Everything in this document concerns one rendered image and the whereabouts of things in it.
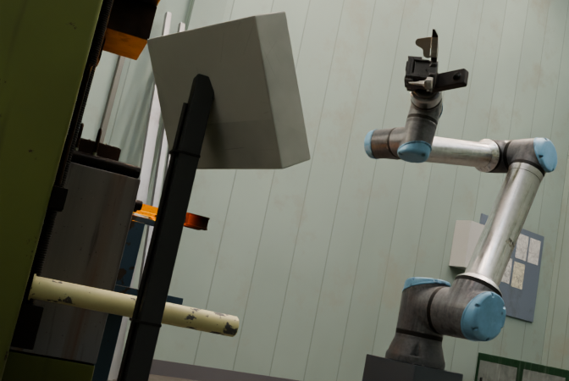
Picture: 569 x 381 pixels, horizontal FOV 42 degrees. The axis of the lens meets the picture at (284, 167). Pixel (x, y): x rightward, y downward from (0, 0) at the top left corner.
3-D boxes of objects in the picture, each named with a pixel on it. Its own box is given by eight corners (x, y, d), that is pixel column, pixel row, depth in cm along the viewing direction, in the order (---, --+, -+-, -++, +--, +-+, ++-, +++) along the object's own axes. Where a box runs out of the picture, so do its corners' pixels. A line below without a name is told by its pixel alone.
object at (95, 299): (230, 338, 163) (235, 314, 164) (237, 340, 158) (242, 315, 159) (27, 299, 150) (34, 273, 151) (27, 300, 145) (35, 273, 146)
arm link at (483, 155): (495, 143, 268) (360, 124, 227) (525, 140, 258) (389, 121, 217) (495, 174, 267) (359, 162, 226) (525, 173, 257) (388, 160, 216)
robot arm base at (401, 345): (413, 362, 248) (417, 333, 250) (456, 372, 233) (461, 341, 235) (372, 355, 238) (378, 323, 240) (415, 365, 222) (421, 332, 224)
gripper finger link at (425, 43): (415, 28, 191) (413, 59, 197) (438, 30, 190) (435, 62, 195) (417, 23, 194) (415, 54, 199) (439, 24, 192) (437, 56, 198)
